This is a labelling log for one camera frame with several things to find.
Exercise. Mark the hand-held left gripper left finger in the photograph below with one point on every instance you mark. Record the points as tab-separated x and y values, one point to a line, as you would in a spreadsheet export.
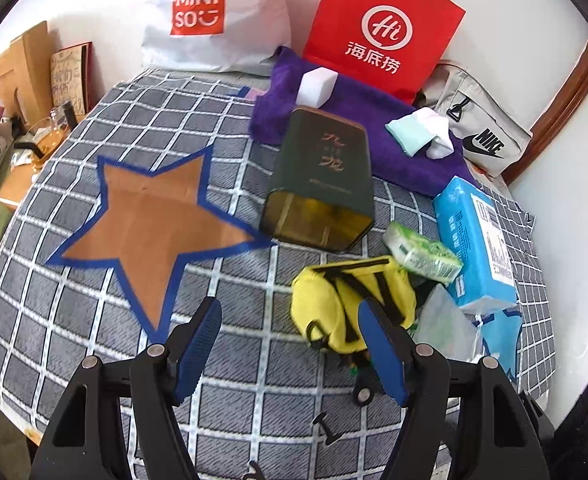
201	345

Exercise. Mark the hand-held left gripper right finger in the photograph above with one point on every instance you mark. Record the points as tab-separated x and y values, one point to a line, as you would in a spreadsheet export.
381	350

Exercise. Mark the green tissue pack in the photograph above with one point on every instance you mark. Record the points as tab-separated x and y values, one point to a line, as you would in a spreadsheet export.
418	252

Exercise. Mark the grey checkered blanket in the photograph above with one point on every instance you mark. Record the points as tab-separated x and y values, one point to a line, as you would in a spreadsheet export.
274	385

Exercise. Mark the blue plastic packet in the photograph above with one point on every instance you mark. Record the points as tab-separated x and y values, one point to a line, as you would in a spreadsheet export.
498	335

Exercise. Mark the brown star cardboard blue edge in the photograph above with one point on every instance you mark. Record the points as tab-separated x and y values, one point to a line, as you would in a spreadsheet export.
149	220

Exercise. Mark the blue tissue pack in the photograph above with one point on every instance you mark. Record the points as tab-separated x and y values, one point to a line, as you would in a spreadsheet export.
473	240

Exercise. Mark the dark green tin box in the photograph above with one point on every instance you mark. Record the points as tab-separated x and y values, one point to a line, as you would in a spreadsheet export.
319	160

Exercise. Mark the white folded cloth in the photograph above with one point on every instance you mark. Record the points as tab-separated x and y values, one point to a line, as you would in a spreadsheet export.
441	145

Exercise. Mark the mint green folded cloth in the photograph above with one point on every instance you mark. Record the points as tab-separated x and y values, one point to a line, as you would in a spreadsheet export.
406	132

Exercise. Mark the wooden nightstand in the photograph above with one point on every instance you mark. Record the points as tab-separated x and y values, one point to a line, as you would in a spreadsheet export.
16	185

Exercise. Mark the purple towel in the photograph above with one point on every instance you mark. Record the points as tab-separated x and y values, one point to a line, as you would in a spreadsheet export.
279	110

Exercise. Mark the glass teapot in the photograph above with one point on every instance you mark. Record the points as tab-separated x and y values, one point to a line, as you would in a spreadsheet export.
49	140

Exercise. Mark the grey sling bag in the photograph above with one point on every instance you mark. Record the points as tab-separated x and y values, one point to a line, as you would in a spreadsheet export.
483	110

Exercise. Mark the white sponge block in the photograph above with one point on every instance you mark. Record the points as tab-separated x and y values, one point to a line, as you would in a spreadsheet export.
316	87

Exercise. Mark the brown printed book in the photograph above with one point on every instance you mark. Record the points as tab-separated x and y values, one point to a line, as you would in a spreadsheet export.
69	75

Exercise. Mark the white shopping bag red logo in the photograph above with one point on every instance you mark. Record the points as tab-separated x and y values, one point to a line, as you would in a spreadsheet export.
254	25

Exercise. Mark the red paper bag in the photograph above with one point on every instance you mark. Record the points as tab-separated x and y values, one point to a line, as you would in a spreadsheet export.
339	20

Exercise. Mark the wooden headboard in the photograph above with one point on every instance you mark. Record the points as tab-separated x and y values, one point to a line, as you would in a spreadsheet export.
29	60

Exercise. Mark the brown wooden bed frame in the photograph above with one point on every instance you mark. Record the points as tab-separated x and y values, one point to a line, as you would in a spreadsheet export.
573	90

